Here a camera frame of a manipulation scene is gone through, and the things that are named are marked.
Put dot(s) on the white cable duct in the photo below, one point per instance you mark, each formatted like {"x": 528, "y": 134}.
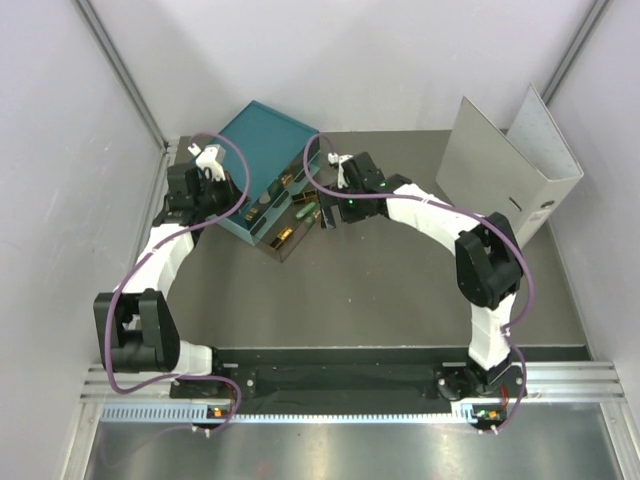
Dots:
{"x": 419, "y": 410}

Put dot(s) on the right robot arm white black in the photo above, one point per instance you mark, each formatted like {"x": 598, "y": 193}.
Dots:
{"x": 485, "y": 251}

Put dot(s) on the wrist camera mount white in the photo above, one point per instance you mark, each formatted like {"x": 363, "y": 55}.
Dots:
{"x": 336, "y": 161}
{"x": 210, "y": 157}

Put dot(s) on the aluminium rail frame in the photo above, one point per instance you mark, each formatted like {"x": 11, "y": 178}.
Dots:
{"x": 554, "y": 381}

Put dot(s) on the clear drawer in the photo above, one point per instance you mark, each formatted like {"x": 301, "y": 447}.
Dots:
{"x": 284, "y": 216}
{"x": 272, "y": 178}

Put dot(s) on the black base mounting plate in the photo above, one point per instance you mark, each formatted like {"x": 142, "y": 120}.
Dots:
{"x": 432, "y": 372}

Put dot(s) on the teal drawer organizer box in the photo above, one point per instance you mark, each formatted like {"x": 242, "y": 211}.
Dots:
{"x": 279, "y": 150}

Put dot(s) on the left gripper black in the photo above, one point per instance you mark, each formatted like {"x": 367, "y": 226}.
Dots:
{"x": 232, "y": 193}

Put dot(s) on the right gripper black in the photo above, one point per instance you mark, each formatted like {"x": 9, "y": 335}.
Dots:
{"x": 326, "y": 200}

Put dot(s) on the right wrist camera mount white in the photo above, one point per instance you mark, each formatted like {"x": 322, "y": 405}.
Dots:
{"x": 336, "y": 161}

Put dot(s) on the grey ring binder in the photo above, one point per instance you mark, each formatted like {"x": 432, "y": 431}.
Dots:
{"x": 524, "y": 173}

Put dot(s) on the gold black lipstick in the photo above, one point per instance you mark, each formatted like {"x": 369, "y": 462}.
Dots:
{"x": 281, "y": 238}
{"x": 304, "y": 197}

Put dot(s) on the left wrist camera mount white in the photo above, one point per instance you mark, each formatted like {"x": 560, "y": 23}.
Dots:
{"x": 210, "y": 157}

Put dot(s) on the green mascara tube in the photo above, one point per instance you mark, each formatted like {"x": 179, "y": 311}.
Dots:
{"x": 303, "y": 211}

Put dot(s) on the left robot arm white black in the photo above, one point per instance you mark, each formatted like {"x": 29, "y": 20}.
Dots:
{"x": 135, "y": 327}

